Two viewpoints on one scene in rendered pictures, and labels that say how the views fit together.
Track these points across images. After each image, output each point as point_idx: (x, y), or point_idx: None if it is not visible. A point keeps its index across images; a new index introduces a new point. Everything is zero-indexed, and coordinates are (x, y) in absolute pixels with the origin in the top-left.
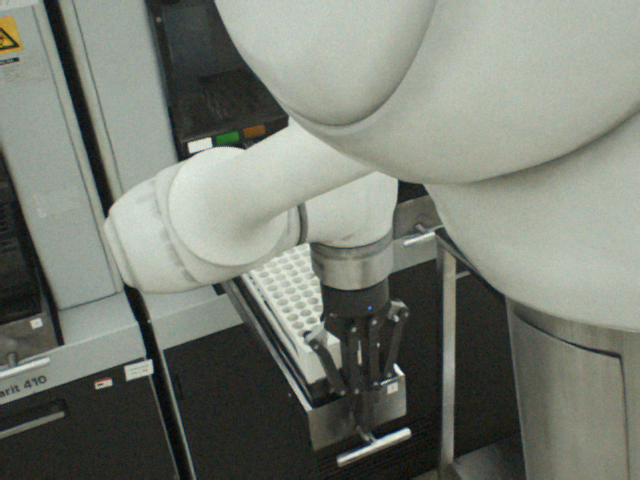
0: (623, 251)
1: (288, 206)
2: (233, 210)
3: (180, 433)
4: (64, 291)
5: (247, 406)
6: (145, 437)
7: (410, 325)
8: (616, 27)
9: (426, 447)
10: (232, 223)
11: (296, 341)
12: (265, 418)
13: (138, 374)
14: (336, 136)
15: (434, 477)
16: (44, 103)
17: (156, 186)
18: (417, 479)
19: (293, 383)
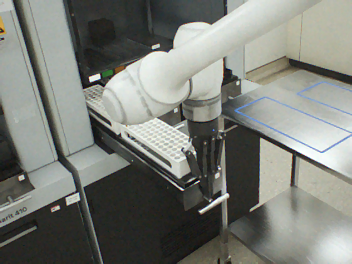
0: None
1: (205, 66)
2: (179, 71)
3: (90, 234)
4: (28, 162)
5: (125, 214)
6: (77, 236)
7: None
8: None
9: (209, 226)
10: (176, 79)
11: (170, 158)
12: (134, 219)
13: (72, 201)
14: None
15: (212, 243)
16: (17, 61)
17: (129, 71)
18: (204, 246)
19: (170, 180)
